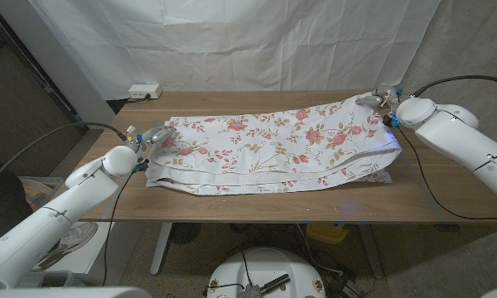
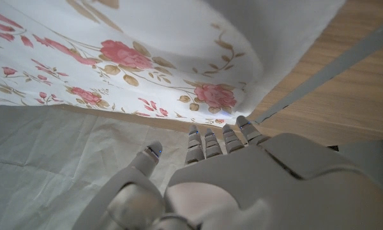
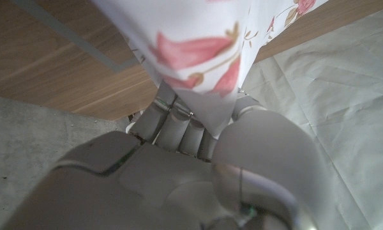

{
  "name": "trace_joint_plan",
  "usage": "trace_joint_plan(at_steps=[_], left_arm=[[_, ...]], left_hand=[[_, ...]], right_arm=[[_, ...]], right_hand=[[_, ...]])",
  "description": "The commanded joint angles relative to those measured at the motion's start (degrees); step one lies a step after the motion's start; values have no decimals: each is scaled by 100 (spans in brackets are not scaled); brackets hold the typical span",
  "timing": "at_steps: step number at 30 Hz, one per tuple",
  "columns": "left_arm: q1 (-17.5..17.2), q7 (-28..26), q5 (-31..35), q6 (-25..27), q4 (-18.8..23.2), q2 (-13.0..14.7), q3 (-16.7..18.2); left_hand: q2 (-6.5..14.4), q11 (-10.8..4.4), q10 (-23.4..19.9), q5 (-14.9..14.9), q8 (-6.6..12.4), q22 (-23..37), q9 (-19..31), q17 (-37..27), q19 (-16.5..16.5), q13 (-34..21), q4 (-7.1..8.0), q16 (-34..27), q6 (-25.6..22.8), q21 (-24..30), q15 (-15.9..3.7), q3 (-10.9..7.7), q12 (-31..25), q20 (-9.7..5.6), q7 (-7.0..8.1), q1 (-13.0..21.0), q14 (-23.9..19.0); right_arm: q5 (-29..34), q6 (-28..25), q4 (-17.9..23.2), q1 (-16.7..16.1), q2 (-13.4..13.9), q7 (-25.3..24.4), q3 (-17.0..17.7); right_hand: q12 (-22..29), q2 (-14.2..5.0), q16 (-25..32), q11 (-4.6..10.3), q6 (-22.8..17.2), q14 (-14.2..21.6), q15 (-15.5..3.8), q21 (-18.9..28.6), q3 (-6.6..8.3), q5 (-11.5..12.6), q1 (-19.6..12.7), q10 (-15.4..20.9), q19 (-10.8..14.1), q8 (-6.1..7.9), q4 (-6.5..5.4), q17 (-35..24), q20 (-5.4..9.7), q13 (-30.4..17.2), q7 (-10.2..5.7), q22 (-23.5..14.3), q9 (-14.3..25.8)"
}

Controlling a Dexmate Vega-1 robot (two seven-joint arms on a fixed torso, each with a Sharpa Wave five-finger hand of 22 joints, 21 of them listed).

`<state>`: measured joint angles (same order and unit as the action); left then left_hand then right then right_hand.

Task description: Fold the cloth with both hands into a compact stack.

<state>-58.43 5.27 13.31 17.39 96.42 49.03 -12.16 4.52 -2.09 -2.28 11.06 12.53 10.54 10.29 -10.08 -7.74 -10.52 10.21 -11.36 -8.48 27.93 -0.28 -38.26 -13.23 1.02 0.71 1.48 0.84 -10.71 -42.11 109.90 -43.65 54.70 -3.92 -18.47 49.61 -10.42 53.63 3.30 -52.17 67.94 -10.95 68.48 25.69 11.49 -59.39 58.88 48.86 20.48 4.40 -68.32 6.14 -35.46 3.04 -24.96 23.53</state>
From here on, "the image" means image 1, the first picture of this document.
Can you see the yellow object under table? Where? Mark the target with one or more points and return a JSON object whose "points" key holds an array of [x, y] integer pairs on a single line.
{"points": [[327, 234]]}

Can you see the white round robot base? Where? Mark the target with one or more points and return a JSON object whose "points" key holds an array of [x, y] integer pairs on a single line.
{"points": [[269, 265]]}

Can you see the dark wooden door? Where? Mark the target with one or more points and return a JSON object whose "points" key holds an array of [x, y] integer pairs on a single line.
{"points": [[16, 95]]}

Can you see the white backdrop sheet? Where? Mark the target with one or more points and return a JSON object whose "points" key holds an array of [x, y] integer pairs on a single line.
{"points": [[232, 41]]}

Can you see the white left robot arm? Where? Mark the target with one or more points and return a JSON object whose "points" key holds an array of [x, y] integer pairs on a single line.
{"points": [[45, 223]]}

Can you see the white table leg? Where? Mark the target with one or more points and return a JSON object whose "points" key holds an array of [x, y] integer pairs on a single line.
{"points": [[161, 248]]}

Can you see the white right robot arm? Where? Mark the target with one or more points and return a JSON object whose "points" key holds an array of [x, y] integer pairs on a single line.
{"points": [[451, 132]]}

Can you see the black tool on base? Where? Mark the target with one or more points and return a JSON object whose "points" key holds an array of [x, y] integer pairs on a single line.
{"points": [[275, 284]]}

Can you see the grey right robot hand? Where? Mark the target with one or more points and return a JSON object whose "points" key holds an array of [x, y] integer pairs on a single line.
{"points": [[387, 97]]}

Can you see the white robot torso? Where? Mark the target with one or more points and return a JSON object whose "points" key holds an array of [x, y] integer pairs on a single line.
{"points": [[66, 293]]}

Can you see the black round floor object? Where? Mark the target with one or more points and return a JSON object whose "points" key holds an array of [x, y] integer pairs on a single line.
{"points": [[184, 232]]}

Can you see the white floral cloth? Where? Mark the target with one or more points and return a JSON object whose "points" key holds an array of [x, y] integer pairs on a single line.
{"points": [[273, 145]]}

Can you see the grey metal connector block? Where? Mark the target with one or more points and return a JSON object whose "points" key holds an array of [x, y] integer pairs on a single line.
{"points": [[252, 292]]}

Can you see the white grey sneaker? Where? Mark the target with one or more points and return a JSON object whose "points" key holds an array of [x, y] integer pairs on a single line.
{"points": [[72, 238]]}

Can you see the person in dark trousers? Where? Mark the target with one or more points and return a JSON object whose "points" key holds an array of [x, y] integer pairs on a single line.
{"points": [[0, 198]]}

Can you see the black power adapter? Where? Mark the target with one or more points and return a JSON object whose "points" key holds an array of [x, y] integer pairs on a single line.
{"points": [[344, 287]]}

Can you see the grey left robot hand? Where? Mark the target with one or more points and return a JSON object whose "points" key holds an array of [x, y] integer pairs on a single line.
{"points": [[155, 136]]}

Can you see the grey table leg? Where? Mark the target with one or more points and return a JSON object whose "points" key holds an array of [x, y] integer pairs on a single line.
{"points": [[372, 252]]}

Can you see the white power strip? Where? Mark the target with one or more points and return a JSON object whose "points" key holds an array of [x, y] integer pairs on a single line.
{"points": [[144, 91]]}

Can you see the clear plastic storage box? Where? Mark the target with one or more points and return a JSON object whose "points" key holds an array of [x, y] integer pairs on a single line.
{"points": [[41, 188]]}

